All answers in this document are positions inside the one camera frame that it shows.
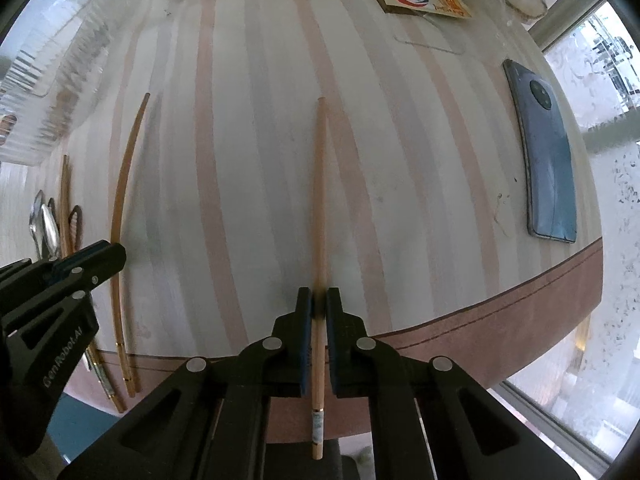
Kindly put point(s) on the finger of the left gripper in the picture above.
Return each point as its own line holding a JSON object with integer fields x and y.
{"x": 90, "y": 267}

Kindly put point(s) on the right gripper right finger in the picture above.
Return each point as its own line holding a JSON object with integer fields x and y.
{"x": 430, "y": 420}

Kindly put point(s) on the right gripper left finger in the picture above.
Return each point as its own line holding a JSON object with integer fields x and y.
{"x": 208, "y": 419}

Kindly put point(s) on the steel spoon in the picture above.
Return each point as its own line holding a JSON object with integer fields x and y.
{"x": 51, "y": 234}
{"x": 35, "y": 223}

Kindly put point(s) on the teal cabinet drawers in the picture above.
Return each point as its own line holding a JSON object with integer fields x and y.
{"x": 74, "y": 426}

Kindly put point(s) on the clear plastic organizer bin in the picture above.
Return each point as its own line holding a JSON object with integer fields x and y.
{"x": 52, "y": 62}

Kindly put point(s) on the striped cat table mat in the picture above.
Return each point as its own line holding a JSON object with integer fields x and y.
{"x": 427, "y": 212}

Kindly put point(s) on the blue smartphone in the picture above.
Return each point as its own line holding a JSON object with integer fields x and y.
{"x": 551, "y": 198}

